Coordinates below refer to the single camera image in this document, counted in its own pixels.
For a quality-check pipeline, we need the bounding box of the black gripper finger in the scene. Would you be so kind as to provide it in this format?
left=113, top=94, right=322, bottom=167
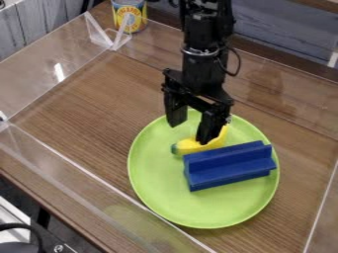
left=195, top=110, right=228, bottom=145
left=164, top=91, right=187, bottom=127

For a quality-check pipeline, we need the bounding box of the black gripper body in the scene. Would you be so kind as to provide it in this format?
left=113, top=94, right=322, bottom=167
left=161, top=48, right=235, bottom=117

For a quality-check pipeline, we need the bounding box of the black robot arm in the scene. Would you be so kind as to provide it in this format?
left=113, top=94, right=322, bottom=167
left=163, top=0, right=237, bottom=144

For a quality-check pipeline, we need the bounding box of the yellow toy banana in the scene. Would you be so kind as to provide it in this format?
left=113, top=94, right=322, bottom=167
left=169, top=126, right=228, bottom=156

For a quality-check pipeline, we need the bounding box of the green round plate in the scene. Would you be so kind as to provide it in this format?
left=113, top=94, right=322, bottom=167
left=128, top=110, right=280, bottom=229

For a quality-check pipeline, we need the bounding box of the blue plastic block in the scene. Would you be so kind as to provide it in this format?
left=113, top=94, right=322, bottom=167
left=183, top=140, right=277, bottom=192

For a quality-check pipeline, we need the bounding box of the yellow labelled tin can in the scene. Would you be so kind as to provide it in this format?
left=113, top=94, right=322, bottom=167
left=110, top=0, right=148, bottom=34

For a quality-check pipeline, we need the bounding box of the black device with knob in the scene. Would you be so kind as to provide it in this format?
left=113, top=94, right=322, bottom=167
left=0, top=223, right=100, bottom=253

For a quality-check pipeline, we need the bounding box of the clear acrylic enclosure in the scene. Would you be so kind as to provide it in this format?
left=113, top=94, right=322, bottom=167
left=0, top=7, right=338, bottom=253

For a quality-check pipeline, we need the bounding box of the black cable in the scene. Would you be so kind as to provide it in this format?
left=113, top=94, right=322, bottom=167
left=0, top=221, right=46, bottom=248

